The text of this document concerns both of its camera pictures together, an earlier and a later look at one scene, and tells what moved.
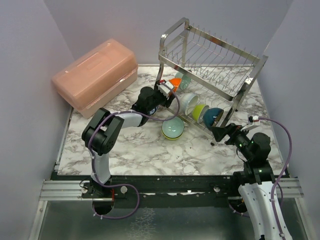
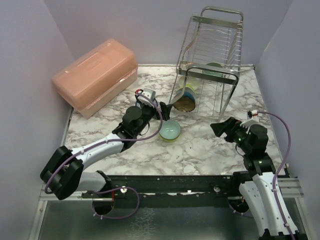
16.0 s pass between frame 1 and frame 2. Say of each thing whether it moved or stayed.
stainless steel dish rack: moved
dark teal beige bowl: moved
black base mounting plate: stayed
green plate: moved
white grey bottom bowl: moved
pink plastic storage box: stayed
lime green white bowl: moved
